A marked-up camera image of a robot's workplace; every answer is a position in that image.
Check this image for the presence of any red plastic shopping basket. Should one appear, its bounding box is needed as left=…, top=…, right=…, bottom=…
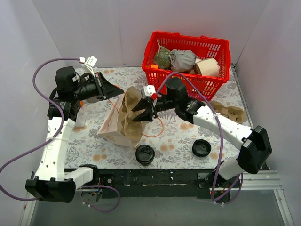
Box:
left=142, top=32, right=231, bottom=100

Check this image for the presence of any spare black cup lid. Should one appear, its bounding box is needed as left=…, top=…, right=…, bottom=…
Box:
left=192, top=139, right=211, bottom=157

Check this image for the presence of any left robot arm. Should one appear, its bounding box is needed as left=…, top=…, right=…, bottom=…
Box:
left=25, top=66, right=124, bottom=203

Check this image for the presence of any green netted melon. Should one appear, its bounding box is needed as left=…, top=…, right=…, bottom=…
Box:
left=153, top=47, right=171, bottom=69

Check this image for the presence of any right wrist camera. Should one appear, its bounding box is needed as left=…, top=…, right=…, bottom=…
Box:
left=141, top=85, right=158, bottom=105

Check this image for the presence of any white milk bottle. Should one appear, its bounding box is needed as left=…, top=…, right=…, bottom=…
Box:
left=75, top=108, right=86, bottom=128

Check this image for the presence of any green paper coffee cup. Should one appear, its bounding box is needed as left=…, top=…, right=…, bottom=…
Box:
left=139, top=161, right=151, bottom=166

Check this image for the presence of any cardboard cup carrier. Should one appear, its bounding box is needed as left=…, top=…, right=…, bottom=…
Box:
left=117, top=86, right=146, bottom=144
left=210, top=101, right=246, bottom=124

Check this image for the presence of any grey straw holder cup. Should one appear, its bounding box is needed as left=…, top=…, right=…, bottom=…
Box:
left=87, top=97, right=100, bottom=104

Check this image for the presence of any beige paper roll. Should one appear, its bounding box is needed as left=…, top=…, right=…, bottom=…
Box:
left=193, top=58, right=220, bottom=77

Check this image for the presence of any black plastic cup lid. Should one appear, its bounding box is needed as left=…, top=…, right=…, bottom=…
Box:
left=135, top=145, right=155, bottom=162

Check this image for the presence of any grey crumpled paper bag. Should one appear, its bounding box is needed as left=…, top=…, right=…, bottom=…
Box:
left=169, top=49, right=197, bottom=72

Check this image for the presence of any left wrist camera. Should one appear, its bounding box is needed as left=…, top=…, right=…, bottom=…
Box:
left=79, top=56, right=98, bottom=75

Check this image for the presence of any beige paper bag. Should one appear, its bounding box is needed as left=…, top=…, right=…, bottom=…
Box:
left=98, top=93, right=140, bottom=147

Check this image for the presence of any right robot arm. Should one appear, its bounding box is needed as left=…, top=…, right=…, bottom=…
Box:
left=132, top=78, right=272, bottom=187

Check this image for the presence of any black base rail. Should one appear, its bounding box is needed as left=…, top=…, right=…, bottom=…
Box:
left=80, top=169, right=213, bottom=199

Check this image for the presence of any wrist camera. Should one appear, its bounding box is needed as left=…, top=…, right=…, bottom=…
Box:
left=79, top=56, right=98, bottom=75
left=141, top=85, right=158, bottom=105

